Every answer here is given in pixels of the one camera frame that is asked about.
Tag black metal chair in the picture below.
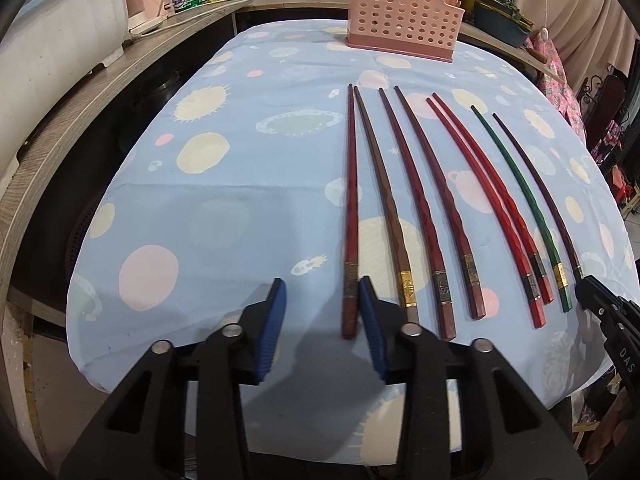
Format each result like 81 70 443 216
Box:
582 62 640 153

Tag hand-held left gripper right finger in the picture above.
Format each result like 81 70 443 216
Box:
357 276 588 480

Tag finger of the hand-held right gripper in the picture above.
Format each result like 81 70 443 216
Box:
574 275 626 333

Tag bright red chopstick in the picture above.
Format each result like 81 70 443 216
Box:
426 97 547 330
432 92 556 306

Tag pink floral cloth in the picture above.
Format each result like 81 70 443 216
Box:
530 30 586 131

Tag pink perforated utensil holder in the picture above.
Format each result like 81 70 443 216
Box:
345 0 463 64

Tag dark red twisted chopstick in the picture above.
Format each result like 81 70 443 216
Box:
394 85 487 321

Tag beige curtain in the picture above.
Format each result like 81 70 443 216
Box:
515 0 640 76

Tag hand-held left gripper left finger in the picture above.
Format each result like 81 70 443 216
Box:
59 277 288 480

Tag white bin with blue lid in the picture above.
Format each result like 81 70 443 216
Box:
0 0 132 163

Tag blue basin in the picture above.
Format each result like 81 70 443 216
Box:
472 0 535 47

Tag blue printed tablecloth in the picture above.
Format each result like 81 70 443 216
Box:
65 25 638 461

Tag dark purple chopstick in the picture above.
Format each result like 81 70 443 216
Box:
492 112 585 283

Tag green chopstick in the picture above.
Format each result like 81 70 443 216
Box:
471 105 573 313

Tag brown chopstick gold band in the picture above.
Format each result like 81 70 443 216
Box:
353 86 420 323

